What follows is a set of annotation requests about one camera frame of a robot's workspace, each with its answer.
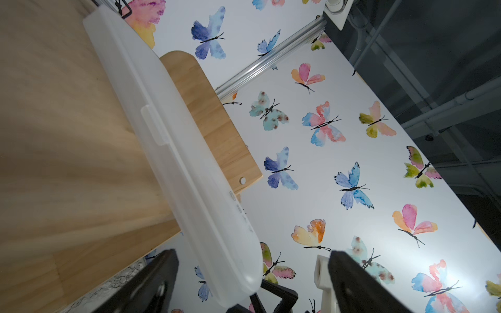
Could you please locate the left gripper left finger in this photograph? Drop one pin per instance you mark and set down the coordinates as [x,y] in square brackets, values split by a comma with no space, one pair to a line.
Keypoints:
[150,290]

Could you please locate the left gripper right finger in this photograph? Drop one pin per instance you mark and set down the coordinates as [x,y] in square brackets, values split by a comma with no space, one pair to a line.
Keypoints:
[355,290]

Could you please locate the wooden two-tier shelf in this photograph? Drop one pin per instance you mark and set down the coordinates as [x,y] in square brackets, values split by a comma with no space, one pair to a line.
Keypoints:
[79,200]

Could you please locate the clear pencil case right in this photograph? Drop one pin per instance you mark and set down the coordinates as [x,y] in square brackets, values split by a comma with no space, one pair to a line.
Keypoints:
[198,193]

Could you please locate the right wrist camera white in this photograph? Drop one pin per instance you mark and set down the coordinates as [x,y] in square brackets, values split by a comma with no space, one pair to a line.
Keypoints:
[323,282]

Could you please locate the black wire basket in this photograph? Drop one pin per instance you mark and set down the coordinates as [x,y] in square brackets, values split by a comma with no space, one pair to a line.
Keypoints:
[121,7]

